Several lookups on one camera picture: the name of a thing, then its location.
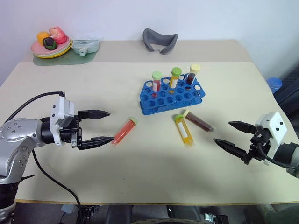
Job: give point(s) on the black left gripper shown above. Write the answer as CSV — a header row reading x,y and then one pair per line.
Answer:
x,y
70,134

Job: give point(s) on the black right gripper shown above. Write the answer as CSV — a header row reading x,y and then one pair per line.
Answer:
x,y
255,144

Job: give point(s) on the red liquid tube green cap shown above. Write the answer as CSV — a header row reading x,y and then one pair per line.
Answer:
x,y
123,131
157,85

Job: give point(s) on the brown liquid tube yellow cap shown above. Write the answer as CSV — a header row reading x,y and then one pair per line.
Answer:
x,y
191,79
198,121

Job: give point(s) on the yellow liquid tube green cap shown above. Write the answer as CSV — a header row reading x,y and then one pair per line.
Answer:
x,y
174,80
188,138

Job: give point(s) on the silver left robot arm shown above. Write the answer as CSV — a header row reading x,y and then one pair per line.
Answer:
x,y
18,133

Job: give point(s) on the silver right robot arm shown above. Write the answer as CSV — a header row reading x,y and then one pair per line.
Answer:
x,y
292,154

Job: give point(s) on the blue test tube rack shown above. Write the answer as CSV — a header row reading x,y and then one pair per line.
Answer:
x,y
149,109

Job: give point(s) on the blue bottle cap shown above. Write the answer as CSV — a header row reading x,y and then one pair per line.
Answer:
x,y
274,84

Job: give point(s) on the black fabric bag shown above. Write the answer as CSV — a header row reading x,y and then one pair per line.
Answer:
x,y
289,98

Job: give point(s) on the green placemat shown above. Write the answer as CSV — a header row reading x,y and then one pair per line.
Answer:
x,y
77,60

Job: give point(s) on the yellow plate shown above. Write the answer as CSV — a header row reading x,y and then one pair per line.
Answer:
x,y
61,54

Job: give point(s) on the black device white labels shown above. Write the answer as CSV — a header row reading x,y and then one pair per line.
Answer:
x,y
216,218

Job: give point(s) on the pale green plate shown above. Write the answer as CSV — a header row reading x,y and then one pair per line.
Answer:
x,y
66,49

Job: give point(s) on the pale blue box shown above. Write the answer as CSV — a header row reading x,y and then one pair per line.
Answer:
x,y
68,208

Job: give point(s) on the dark toy fruit green leaves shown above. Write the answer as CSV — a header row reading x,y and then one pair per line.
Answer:
x,y
48,42

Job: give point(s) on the stack of plates with toy food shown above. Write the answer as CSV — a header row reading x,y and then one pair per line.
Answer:
x,y
37,47

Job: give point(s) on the pink toy fruit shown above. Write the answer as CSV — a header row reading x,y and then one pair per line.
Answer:
x,y
57,35

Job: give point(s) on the grey foam face cushion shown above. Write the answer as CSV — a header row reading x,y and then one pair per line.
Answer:
x,y
149,39

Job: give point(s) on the orange toy fruit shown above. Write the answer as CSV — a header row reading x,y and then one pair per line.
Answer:
x,y
42,37

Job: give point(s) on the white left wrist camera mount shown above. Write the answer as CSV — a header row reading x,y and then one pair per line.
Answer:
x,y
61,109

